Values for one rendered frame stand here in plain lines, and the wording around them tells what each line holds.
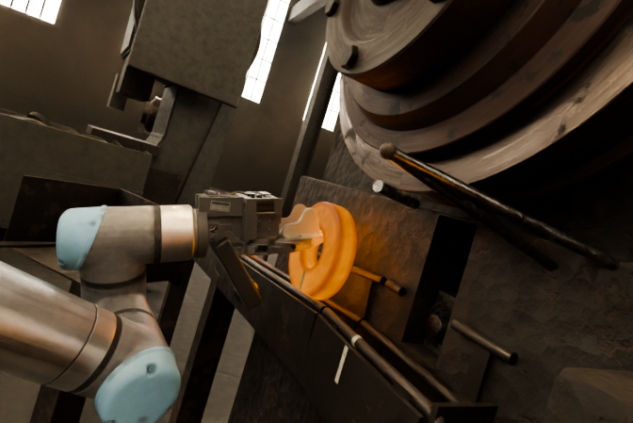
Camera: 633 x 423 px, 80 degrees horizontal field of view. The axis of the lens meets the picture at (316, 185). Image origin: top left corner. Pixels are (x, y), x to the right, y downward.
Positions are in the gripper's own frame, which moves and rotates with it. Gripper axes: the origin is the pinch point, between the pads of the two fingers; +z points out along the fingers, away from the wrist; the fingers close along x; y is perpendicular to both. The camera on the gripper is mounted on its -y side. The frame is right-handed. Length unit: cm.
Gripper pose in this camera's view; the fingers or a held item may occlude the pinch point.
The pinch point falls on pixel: (323, 238)
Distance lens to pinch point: 61.3
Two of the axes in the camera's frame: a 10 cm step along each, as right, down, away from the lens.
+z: 9.0, 0.0, 4.3
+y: 0.5, -9.9, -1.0
